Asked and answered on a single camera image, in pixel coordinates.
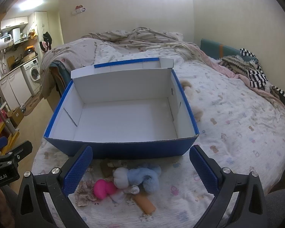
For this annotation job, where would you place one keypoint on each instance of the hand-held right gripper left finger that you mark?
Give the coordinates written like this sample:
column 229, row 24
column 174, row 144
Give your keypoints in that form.
column 78, row 172

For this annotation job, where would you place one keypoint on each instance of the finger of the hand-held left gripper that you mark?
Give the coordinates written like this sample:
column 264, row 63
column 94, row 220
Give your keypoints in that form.
column 20, row 150

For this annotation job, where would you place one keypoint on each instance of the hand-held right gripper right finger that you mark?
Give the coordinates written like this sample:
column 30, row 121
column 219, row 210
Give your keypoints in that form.
column 204, row 172

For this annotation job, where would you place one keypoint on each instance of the pink rubber duck toy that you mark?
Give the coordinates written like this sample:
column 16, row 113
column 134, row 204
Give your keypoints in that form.
column 104, row 188

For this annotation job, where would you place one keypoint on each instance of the small beige teddy bear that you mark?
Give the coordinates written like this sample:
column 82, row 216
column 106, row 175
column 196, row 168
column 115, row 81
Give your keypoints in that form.
column 116, row 163

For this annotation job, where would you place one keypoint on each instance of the white sock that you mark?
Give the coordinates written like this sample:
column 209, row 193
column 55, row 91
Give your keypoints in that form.
column 121, row 177

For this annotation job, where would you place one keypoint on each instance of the light blue plush toy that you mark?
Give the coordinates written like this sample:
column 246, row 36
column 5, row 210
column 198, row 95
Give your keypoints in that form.
column 143, row 175

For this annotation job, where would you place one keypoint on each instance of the tan foam cylinder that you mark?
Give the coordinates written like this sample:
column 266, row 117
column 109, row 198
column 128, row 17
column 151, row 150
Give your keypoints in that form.
column 144, row 204

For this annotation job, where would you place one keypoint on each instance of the white cardboard box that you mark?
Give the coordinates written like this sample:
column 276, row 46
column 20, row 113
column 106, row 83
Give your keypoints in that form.
column 123, row 114

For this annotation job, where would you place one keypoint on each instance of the floral fabric scrunchie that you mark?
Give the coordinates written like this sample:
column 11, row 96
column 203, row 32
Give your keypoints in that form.
column 85, row 192

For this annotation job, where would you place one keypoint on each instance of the grey metal bar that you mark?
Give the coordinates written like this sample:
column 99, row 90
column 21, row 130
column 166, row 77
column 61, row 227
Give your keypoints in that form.
column 6, row 121

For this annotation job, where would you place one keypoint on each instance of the brown doormat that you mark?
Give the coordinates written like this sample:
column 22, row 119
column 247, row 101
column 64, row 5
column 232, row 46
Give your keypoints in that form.
column 32, row 104

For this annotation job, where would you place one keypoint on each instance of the printed white bed sheet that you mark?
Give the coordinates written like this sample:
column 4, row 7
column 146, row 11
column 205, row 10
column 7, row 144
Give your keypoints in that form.
column 228, row 128

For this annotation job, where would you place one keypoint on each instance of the beige plush toy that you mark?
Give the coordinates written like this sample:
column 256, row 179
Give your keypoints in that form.
column 197, row 114

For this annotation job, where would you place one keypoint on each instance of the white kitchen base cabinet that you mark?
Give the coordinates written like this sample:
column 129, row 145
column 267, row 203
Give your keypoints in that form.
column 13, row 87

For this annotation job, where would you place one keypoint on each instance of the white washing machine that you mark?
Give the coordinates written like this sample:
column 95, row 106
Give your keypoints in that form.
column 32, row 73

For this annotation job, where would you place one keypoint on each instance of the dark grey cloth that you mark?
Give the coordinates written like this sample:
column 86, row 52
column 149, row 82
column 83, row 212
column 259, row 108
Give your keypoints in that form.
column 281, row 209

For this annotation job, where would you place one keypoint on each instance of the white water heater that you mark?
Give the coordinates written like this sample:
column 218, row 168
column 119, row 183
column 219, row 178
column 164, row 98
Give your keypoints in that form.
column 1, row 43

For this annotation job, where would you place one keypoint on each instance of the black white striped garment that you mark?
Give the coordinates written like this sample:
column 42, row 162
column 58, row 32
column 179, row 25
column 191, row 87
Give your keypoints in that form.
column 256, row 74

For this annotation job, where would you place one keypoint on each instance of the pink blanket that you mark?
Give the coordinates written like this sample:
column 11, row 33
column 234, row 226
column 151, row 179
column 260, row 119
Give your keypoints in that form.
column 213, row 61

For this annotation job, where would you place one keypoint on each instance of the black hanging clothes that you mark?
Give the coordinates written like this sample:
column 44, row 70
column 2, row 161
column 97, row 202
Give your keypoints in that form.
column 46, row 40

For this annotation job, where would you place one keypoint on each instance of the patterned knit garment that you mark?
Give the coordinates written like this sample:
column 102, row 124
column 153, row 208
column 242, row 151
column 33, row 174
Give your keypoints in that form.
column 237, row 63

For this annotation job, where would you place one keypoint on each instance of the teal headboard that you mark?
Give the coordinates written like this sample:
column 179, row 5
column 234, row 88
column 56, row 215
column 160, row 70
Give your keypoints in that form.
column 211, row 48

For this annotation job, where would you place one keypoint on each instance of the tall white cabinet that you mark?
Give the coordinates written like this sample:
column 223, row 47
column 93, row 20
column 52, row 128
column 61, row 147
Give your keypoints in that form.
column 41, row 25

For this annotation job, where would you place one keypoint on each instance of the beige floral duvet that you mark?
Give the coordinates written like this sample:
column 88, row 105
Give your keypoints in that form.
column 137, row 38

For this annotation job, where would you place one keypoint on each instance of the yellow wooden frame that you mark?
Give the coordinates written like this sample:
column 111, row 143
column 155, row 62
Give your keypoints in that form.
column 7, row 139

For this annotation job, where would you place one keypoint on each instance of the bed frame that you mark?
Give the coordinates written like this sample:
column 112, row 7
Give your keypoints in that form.
column 59, row 80

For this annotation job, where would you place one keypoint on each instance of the white wall cabinets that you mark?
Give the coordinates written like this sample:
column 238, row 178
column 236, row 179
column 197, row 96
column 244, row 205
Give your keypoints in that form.
column 14, row 22

